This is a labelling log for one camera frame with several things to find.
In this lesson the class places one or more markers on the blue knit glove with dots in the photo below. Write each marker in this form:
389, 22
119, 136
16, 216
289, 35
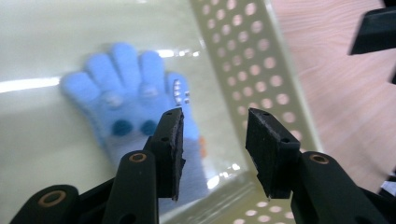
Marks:
124, 93

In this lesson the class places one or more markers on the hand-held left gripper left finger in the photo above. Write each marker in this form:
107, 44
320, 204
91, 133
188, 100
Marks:
168, 149

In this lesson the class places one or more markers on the pale yellow perforated plastic basket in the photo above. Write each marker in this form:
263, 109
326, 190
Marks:
249, 40

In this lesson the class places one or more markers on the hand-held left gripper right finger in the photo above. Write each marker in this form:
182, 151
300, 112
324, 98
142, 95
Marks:
271, 149

